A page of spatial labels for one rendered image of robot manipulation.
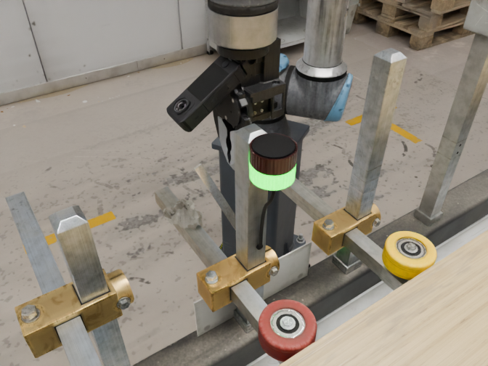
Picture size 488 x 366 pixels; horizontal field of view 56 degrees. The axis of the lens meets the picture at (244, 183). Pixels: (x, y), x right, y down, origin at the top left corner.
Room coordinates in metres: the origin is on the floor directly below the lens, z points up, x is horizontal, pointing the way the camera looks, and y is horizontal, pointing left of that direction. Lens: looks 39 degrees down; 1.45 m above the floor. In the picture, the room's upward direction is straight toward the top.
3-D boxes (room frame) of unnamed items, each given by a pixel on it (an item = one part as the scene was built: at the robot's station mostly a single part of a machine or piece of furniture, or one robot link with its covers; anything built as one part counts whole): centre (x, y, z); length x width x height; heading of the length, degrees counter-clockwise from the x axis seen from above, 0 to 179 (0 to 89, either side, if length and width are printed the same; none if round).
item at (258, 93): (0.60, 0.00, 1.15); 0.09 x 0.08 x 0.12; 123
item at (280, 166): (0.47, -0.04, 1.11); 0.06 x 0.06 x 0.02
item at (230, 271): (0.50, 0.01, 0.85); 0.13 x 0.06 x 0.05; 124
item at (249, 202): (0.51, -0.01, 0.89); 0.03 x 0.03 x 0.48; 34
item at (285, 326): (0.36, -0.06, 0.85); 0.08 x 0.08 x 0.11
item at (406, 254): (0.50, -0.27, 0.85); 0.08 x 0.08 x 0.11
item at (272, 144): (0.47, -0.04, 1.02); 0.06 x 0.06 x 0.22; 34
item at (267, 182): (0.47, -0.04, 1.09); 0.06 x 0.06 x 0.02
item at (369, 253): (0.67, -0.16, 0.83); 0.43 x 0.03 x 0.04; 34
